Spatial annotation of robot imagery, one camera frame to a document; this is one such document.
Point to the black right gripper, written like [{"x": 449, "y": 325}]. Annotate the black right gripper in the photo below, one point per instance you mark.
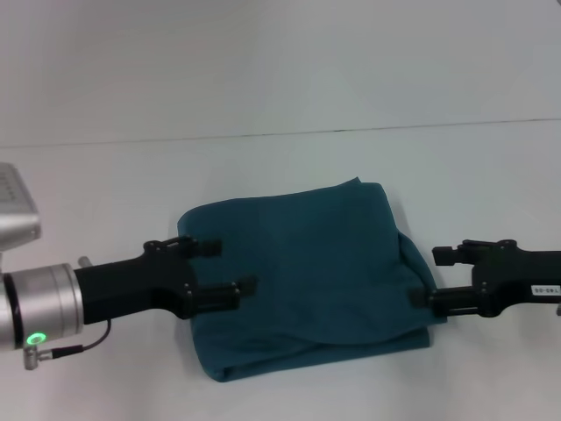
[{"x": 517, "y": 276}]

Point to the teal t-shirt with FREE print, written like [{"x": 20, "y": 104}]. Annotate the teal t-shirt with FREE print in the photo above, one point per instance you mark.
[{"x": 307, "y": 285}]

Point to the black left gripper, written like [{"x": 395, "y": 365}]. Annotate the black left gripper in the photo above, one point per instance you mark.
[{"x": 131, "y": 285}]

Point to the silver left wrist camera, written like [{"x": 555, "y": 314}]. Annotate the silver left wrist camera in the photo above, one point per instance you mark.
[{"x": 15, "y": 210}]

